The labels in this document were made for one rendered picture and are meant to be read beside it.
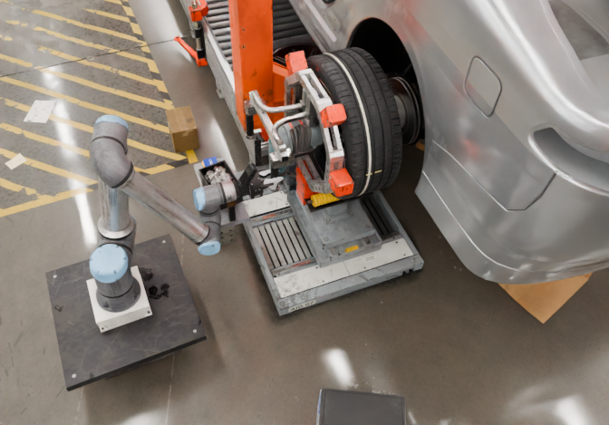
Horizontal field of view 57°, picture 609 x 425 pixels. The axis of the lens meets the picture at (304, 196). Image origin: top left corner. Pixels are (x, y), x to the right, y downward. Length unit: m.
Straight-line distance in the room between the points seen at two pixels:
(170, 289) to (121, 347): 0.33
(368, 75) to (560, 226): 0.96
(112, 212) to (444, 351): 1.71
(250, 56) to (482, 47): 1.20
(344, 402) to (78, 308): 1.26
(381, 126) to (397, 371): 1.22
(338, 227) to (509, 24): 1.53
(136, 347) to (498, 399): 1.69
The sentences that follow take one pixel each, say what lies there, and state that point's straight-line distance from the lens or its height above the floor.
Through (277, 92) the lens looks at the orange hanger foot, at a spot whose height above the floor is 0.72.
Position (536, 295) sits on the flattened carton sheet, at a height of 0.01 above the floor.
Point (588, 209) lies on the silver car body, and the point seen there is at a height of 1.32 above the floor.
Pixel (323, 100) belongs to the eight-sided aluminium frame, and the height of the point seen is 1.12.
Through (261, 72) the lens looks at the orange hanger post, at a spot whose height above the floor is 0.89.
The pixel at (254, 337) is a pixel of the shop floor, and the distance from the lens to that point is 2.89.
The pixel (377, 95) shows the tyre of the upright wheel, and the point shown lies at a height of 1.14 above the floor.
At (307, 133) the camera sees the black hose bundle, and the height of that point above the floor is 1.03.
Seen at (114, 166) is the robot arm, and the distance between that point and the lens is 2.01.
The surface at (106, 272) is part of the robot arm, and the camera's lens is 2.40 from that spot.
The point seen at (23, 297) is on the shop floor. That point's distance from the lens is 3.26.
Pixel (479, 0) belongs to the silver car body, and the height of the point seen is 1.67.
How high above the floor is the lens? 2.61
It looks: 50 degrees down
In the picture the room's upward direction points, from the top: 4 degrees clockwise
